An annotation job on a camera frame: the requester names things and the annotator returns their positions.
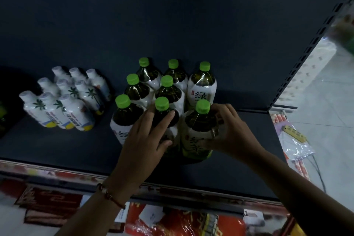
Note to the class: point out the person's right hand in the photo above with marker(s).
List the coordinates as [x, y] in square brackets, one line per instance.
[237, 139]

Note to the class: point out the person's left hand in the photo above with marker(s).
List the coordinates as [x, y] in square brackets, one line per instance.
[138, 158]

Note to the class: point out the dark grey metal shelf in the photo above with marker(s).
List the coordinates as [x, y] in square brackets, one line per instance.
[55, 147]

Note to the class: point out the white bottle yellow base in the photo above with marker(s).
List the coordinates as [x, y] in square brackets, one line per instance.
[58, 73]
[75, 74]
[96, 82]
[52, 110]

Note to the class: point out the person's right forearm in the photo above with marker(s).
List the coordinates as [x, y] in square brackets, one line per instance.
[304, 194]

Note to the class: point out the person's left forearm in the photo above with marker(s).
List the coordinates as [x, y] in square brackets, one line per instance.
[88, 216]

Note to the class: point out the red shelf price strip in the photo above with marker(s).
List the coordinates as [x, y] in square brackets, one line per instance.
[55, 173]

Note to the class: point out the yellow trimmed card pack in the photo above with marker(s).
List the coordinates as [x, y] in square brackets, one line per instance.
[210, 224]

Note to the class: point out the white perforated end panel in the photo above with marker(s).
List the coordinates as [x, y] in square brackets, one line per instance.
[309, 70]

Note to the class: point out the shrink-wrapped bottle packs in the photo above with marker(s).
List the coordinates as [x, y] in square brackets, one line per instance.
[344, 31]

